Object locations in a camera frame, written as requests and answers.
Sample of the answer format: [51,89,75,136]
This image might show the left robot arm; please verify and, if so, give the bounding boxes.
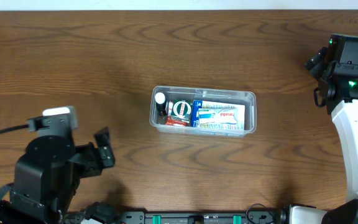
[0,128,115,223]

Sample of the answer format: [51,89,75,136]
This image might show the white medicine box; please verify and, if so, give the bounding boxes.
[196,108,244,129]

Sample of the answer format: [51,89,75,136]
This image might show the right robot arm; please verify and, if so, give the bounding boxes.
[274,34,358,224]

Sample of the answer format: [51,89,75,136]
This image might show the red medicine sachet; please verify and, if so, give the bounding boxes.
[165,101,188,126]

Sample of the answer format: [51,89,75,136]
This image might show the green square ointment box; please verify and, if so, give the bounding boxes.
[171,100,193,123]

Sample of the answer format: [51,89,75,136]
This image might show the clear plastic container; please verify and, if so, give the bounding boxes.
[149,86,257,138]

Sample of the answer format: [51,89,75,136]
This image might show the left black cable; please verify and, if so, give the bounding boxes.
[0,123,30,140]

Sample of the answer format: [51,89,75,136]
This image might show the black bottle white cap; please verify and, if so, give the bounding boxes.
[154,92,168,124]

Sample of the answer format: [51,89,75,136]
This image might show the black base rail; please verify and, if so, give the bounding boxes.
[63,202,291,224]

